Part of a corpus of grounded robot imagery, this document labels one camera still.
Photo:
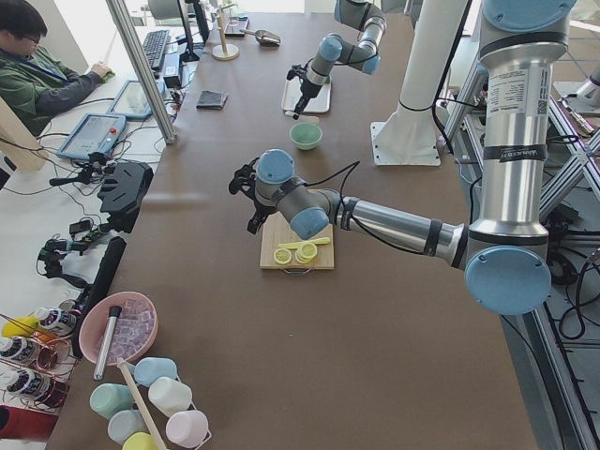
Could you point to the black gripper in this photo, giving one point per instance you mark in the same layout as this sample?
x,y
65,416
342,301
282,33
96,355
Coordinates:
x,y
259,209
307,88

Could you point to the white ceramic spoon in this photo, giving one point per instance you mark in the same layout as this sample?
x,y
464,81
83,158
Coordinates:
x,y
303,118

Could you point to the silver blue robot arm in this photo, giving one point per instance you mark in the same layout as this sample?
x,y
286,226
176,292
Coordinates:
x,y
351,42
503,251

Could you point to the mint green bowl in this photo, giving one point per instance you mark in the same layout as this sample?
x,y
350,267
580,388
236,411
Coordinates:
x,y
305,136

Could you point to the pink bowl with ice cubes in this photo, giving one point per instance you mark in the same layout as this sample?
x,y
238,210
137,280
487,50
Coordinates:
x,y
134,333

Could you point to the metal tube in pink bowl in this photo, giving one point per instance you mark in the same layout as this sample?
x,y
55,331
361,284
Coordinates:
x,y
104,350

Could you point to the cream rectangular tray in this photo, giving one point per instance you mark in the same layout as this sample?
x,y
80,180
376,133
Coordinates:
x,y
292,94

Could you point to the wooden cutting board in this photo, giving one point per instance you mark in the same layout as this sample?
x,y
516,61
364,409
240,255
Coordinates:
x,y
276,230

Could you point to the yellow plastic knife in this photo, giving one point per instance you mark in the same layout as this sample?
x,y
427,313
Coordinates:
x,y
311,242

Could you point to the metal scoop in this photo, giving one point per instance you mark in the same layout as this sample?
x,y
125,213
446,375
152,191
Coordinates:
x,y
263,37

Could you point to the wooden mug tree stand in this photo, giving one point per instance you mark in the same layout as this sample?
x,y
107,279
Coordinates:
x,y
223,51

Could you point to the grey folded cloth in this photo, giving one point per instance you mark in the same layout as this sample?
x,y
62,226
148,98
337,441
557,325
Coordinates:
x,y
211,100

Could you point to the black keyboard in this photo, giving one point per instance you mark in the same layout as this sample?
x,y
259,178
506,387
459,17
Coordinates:
x,y
154,46

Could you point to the upper teach pendant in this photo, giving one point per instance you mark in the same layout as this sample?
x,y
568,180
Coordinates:
x,y
131,102

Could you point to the teach pendant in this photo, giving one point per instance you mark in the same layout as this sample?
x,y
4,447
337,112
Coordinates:
x,y
95,133
131,102

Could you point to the lower teach pendant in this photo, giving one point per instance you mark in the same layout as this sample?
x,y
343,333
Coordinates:
x,y
95,133

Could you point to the white cup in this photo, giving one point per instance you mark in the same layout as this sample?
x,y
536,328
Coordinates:
x,y
170,396

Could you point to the wooden cup rack pole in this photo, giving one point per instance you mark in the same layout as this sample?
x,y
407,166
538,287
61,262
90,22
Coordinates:
x,y
138,399

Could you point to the pink cup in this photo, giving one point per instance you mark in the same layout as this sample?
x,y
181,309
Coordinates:
x,y
188,428

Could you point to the bottle in copper rack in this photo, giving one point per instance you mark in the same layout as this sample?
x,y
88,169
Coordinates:
x,y
56,321

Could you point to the mint green cup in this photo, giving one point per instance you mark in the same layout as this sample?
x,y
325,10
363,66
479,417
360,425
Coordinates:
x,y
108,399

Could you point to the pale blue cup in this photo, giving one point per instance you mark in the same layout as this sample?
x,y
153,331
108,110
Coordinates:
x,y
124,424

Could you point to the yellow cup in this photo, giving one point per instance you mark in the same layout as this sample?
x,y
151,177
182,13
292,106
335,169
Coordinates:
x,y
139,441

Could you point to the seated person in green jacket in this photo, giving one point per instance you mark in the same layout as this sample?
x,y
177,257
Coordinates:
x,y
34,84

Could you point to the lemon slice near handle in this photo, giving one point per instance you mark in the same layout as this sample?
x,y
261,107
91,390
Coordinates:
x,y
282,256

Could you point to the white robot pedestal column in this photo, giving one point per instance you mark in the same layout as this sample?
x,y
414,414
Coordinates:
x,y
409,135

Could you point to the aluminium frame post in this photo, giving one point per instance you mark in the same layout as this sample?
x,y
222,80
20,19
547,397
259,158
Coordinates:
x,y
134,49

